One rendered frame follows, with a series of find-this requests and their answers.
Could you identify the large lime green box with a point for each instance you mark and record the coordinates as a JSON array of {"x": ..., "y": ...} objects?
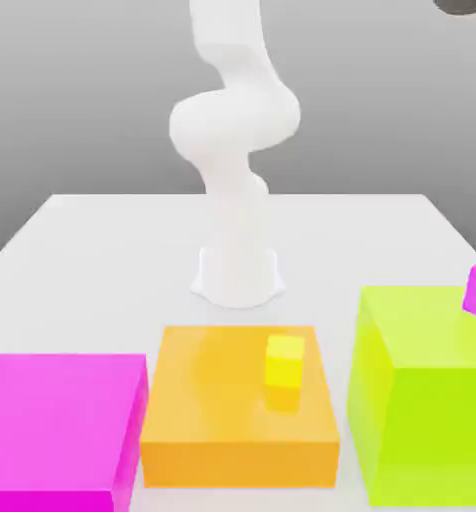
[{"x": 430, "y": 400}]

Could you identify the small yellow cube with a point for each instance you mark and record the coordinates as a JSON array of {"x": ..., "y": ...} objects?
[{"x": 284, "y": 364}]

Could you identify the large magenta box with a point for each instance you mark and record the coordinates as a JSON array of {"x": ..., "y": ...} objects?
[{"x": 54, "y": 424}]

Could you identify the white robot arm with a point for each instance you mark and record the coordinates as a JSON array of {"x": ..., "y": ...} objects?
[{"x": 234, "y": 120}]

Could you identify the large orange box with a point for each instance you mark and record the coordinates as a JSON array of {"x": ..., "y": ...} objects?
[{"x": 222, "y": 416}]

